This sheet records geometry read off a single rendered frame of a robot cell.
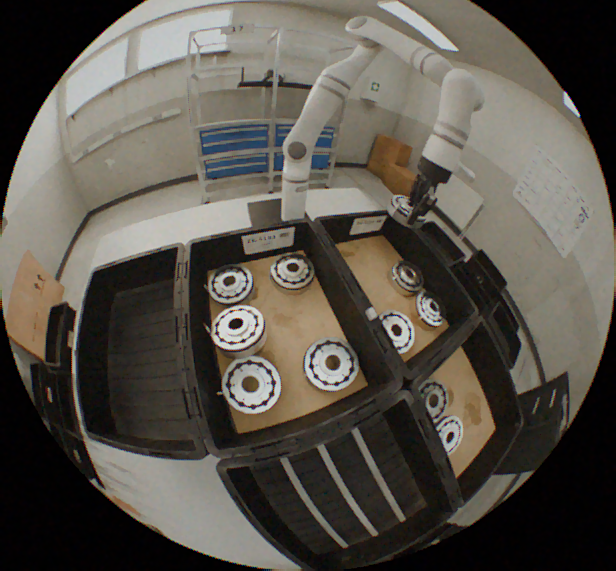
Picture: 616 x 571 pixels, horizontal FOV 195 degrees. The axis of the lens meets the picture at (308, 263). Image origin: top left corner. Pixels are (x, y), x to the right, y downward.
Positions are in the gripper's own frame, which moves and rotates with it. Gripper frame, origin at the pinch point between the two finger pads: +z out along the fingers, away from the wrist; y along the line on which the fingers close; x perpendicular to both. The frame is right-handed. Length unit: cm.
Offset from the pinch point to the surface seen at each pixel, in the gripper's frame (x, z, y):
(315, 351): -11.4, 14.2, 32.5
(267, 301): -24.6, 17.2, 25.5
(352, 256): -9.3, 17.2, 3.3
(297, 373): -12.9, 17.2, 37.1
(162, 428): -32, 17, 61
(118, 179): -352, 60, -51
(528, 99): 172, -160, -218
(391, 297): 3.7, 17.2, 12.5
